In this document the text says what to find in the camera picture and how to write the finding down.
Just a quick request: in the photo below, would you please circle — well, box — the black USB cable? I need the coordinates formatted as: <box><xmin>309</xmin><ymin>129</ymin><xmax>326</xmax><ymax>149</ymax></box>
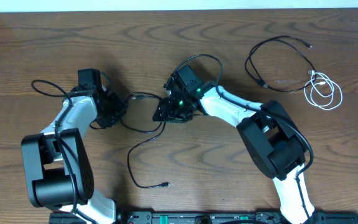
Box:
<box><xmin>119</xmin><ymin>91</ymin><xmax>171</xmax><ymax>190</ymax></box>
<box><xmin>244</xmin><ymin>35</ymin><xmax>318</xmax><ymax>93</ymax></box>

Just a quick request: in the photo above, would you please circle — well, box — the white USB cable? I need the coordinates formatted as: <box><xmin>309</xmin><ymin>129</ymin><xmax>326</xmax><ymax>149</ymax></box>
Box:
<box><xmin>303</xmin><ymin>69</ymin><xmax>344</xmax><ymax>111</ymax></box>

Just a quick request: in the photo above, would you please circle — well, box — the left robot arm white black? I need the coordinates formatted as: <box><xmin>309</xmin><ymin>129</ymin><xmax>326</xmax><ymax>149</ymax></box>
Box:
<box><xmin>21</xmin><ymin>89</ymin><xmax>125</xmax><ymax>223</ymax></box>

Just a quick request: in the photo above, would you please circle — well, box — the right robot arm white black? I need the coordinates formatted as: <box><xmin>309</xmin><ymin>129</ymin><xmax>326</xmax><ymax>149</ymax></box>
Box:
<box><xmin>153</xmin><ymin>86</ymin><xmax>315</xmax><ymax>223</ymax></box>

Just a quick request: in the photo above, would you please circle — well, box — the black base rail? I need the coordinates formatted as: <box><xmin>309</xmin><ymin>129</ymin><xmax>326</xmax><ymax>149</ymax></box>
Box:
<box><xmin>48</xmin><ymin>211</ymin><xmax>358</xmax><ymax>224</ymax></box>

